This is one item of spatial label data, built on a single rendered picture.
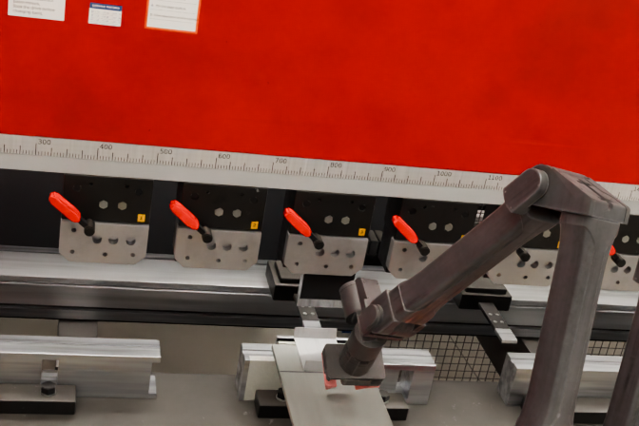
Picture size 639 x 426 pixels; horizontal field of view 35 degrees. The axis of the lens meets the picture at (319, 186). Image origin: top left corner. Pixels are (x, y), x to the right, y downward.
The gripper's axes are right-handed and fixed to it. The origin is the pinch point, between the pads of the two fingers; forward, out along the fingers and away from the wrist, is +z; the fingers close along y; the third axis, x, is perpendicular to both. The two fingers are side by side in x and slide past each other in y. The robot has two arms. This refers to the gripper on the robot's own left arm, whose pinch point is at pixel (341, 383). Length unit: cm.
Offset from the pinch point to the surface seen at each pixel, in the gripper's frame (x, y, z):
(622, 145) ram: -35, -50, -30
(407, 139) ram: -33.8, -8.4, -28.7
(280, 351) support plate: -11.4, 8.4, 10.2
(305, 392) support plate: -0.1, 5.8, 3.8
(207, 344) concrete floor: -97, -3, 174
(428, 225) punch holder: -25.3, -15.7, -14.3
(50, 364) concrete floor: -84, 52, 166
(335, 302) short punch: -19.3, -1.9, 4.7
